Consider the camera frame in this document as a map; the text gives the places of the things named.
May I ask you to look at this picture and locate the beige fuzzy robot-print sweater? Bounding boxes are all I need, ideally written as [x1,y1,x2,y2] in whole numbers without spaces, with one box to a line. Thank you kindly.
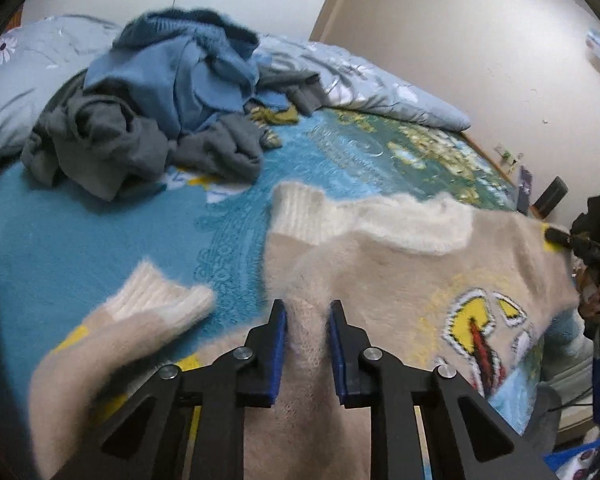
[29,182,578,479]

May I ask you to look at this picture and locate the person's right hand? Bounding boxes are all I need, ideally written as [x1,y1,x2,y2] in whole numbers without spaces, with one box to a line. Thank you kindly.
[577,268,600,324]

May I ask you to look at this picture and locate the teal floral bed blanket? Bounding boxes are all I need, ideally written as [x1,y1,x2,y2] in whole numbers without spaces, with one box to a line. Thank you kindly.
[0,108,516,440]

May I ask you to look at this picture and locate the dark grey garment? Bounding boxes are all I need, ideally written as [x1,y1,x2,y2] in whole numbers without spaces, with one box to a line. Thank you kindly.
[21,68,327,202]

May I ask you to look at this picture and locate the blue knit garment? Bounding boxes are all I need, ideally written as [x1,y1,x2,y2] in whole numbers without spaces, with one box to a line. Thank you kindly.
[83,9,290,139]

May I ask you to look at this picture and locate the light blue floral duvet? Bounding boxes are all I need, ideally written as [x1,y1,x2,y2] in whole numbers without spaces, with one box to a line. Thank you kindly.
[0,14,470,159]

